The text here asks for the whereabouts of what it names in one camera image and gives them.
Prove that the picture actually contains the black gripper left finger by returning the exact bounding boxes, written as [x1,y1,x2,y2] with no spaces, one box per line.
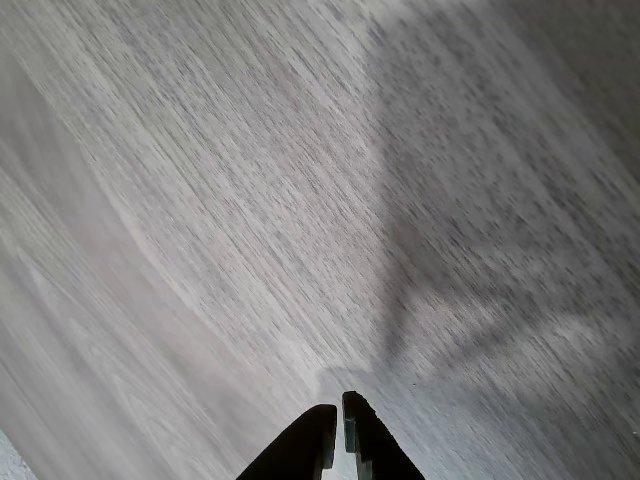
[234,403,338,480]

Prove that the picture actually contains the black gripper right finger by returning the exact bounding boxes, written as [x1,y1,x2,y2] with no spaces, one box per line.
[341,390,429,480]

